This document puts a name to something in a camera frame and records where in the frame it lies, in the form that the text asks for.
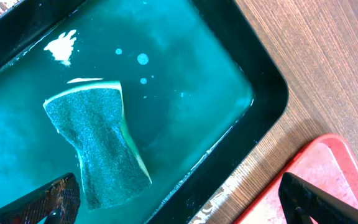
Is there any black water basin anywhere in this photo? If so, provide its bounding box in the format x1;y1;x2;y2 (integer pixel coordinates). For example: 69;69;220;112
0;0;290;224

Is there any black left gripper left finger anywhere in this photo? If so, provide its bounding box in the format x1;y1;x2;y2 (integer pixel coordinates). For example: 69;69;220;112
0;172;81;224

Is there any green sponge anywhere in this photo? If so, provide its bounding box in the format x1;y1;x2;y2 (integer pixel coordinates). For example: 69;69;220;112
43;81;152;210

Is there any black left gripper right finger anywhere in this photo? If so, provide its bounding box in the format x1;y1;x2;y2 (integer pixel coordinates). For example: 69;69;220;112
278;172;358;224

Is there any red plastic tray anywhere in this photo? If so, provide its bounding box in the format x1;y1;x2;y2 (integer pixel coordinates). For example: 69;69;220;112
234;134;358;223

